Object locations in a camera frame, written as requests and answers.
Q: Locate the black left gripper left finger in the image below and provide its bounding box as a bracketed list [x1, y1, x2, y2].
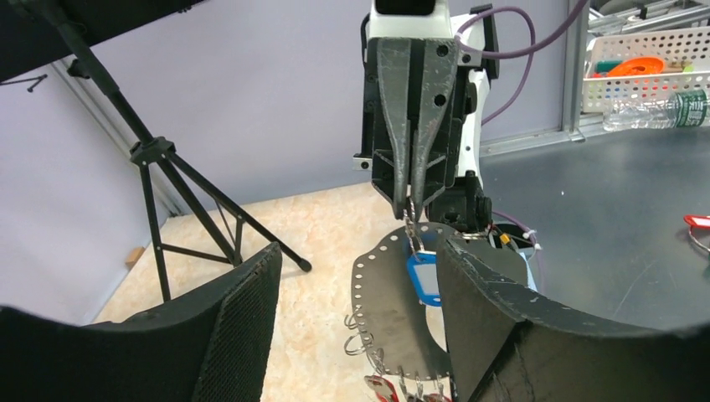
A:
[1, 243, 282, 401]

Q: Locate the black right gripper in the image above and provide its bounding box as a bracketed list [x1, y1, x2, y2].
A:
[360, 38, 492, 230]

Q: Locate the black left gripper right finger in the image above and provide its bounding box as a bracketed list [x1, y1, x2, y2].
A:
[437, 237, 709, 401]

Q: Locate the blue key tag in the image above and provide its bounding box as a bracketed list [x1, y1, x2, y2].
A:
[406, 250, 441, 307]

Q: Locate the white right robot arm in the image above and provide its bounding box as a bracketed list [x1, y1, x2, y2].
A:
[354, 1, 498, 233]

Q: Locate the wooden wedge back right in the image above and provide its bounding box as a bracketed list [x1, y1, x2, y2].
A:
[124, 246, 146, 270]

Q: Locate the black perforated music stand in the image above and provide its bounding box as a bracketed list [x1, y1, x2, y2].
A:
[1, 1, 312, 302]

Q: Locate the white perforated storage basket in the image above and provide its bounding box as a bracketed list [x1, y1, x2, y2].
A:
[582, 27, 709, 113]

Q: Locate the clear plastic water bottle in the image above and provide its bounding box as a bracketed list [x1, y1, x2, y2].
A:
[602, 90, 709, 131]

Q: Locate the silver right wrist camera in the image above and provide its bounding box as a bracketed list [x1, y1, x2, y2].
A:
[367, 0, 453, 39]

